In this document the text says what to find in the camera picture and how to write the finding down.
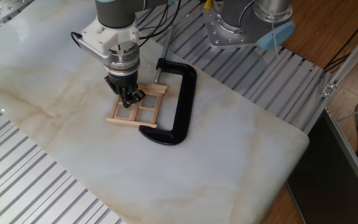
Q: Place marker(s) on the yellow plug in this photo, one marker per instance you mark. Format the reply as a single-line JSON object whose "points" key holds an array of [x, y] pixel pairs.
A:
{"points": [[208, 3]]}

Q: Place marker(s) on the miniature wooden sliding window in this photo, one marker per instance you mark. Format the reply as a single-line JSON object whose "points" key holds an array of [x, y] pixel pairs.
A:
{"points": [[126, 122]]}

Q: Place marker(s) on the aluminium corner bracket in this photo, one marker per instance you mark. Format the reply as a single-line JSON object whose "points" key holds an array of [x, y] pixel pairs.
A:
{"points": [[328, 90]]}

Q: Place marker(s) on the black panel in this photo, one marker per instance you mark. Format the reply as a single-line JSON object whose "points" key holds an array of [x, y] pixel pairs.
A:
{"points": [[322, 186]]}

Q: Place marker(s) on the white marble pattern board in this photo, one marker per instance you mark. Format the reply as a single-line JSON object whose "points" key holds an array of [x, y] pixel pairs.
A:
{"points": [[197, 180]]}

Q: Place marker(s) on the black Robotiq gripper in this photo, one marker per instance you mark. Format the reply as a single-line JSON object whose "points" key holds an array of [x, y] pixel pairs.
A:
{"points": [[124, 81]]}

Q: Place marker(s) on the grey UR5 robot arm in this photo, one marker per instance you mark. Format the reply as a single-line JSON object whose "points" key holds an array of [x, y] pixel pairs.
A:
{"points": [[117, 12]]}

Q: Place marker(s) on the aluminium frame beam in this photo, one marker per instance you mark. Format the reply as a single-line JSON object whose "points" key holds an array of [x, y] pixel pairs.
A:
{"points": [[350, 59], [353, 155]]}

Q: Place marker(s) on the black C-clamp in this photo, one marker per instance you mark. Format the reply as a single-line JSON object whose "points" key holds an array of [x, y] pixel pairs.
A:
{"points": [[183, 102]]}

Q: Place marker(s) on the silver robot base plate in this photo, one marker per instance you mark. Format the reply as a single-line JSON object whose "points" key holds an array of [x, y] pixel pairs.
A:
{"points": [[219, 34]]}

